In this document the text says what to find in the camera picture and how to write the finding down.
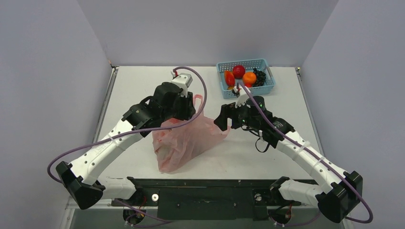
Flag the pink plastic bag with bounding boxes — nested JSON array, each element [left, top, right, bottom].
[[152, 113, 230, 173]]

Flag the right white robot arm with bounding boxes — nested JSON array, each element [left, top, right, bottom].
[[214, 96, 363, 223]]

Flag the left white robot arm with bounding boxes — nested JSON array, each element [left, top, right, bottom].
[[56, 81, 196, 209]]

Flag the red fake mango slice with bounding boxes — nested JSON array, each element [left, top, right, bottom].
[[224, 71, 235, 87]]

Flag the black fake grapes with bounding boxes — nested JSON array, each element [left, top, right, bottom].
[[253, 68, 266, 87]]

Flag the red fake apple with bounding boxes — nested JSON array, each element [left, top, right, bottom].
[[232, 65, 245, 79]]

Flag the blue plastic basket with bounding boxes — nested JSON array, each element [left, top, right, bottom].
[[216, 59, 276, 99]]

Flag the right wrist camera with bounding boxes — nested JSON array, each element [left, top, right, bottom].
[[232, 85, 250, 108]]

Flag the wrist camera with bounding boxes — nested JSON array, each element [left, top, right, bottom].
[[232, 85, 250, 108], [171, 72, 193, 97]]

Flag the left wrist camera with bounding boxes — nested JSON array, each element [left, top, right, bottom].
[[171, 72, 193, 97]]

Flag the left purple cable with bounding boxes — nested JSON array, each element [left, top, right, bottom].
[[46, 66, 208, 184]]

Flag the purple cable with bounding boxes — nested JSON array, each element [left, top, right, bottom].
[[46, 66, 208, 184], [237, 83, 374, 224]]

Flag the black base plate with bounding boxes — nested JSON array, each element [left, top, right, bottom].
[[111, 178, 301, 221]]

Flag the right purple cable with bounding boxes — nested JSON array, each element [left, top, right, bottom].
[[237, 83, 374, 224]]

